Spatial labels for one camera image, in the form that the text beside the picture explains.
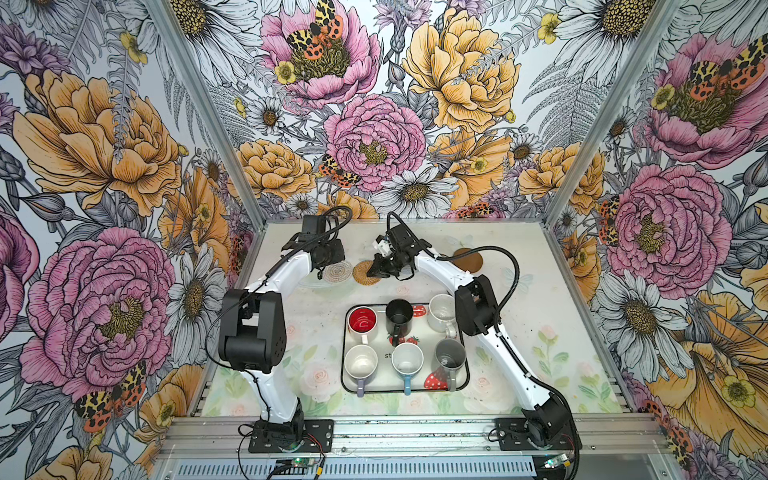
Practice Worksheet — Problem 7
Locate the woven rattan coaster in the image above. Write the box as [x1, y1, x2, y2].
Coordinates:
[353, 260, 380, 286]

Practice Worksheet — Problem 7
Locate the matte brown wooden coaster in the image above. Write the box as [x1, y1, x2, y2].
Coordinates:
[452, 248, 484, 274]

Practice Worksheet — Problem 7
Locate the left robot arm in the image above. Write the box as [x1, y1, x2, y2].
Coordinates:
[218, 206, 352, 448]

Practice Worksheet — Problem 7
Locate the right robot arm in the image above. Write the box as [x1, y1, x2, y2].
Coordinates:
[367, 224, 582, 450]

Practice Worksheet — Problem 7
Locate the black mug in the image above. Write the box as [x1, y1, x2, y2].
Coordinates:
[385, 299, 413, 346]

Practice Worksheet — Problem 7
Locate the red interior mug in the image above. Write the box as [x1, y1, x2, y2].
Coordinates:
[347, 307, 378, 345]

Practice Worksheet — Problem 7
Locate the grey mug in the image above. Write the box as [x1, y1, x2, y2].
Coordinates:
[433, 338, 467, 391]

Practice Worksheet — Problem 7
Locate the white tray with strawberries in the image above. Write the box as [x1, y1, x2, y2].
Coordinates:
[341, 303, 470, 397]

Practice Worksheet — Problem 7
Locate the green circuit board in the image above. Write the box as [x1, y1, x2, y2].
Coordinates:
[271, 457, 325, 475]

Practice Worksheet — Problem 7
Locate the right small circuit board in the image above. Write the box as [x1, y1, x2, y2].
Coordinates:
[542, 453, 571, 469]

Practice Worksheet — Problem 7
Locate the white mug blue handle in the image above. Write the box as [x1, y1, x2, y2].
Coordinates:
[391, 342, 424, 396]

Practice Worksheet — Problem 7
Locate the white mug purple handle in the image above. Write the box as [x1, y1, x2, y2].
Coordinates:
[344, 344, 379, 398]

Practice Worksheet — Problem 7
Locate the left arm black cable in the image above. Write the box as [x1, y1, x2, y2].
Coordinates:
[203, 205, 355, 421]

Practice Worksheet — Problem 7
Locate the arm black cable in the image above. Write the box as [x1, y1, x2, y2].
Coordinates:
[203, 205, 355, 421]
[386, 211, 582, 480]

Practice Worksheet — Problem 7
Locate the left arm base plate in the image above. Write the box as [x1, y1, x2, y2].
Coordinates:
[248, 419, 335, 454]

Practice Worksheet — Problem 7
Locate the aluminium front rail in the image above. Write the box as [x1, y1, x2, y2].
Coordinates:
[158, 413, 670, 460]

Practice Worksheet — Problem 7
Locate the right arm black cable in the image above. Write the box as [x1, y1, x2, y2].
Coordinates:
[386, 211, 582, 480]

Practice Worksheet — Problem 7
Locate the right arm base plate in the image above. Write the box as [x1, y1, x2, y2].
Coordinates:
[494, 417, 583, 451]

